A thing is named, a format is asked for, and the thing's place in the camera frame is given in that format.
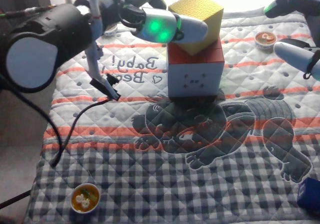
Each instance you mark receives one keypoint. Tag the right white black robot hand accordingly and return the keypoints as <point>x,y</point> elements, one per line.
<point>292,4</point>

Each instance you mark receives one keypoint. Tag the yellow block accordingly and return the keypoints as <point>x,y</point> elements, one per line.
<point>208,19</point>

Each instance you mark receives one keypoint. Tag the Rubik's cube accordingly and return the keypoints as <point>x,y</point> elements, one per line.
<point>195,81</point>

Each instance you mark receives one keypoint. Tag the blue object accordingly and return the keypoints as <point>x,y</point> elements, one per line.
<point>310,196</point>

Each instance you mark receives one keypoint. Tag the white bowl with spoon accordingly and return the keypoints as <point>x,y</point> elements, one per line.
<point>110,32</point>

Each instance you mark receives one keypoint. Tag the toy bowl with egg soup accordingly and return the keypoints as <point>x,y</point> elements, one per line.
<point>265,41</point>

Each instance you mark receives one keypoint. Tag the grey quilt with printed bear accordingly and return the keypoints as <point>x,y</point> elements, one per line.
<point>225,184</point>

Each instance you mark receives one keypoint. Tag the toy bowl with orange soup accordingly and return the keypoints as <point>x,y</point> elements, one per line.
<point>85,199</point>

